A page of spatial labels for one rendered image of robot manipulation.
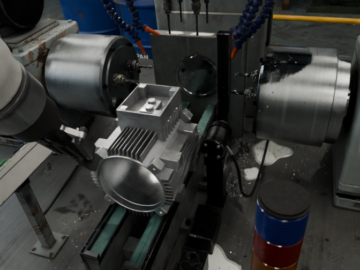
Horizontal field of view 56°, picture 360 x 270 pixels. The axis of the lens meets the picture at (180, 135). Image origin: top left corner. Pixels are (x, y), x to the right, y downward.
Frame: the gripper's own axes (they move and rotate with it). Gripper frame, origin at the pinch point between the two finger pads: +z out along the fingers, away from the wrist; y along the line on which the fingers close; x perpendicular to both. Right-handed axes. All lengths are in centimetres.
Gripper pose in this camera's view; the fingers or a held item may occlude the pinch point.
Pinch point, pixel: (87, 158)
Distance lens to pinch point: 67.8
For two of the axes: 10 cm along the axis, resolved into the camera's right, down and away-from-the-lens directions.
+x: -2.4, 9.1, -3.5
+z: 2.2, 4.0, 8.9
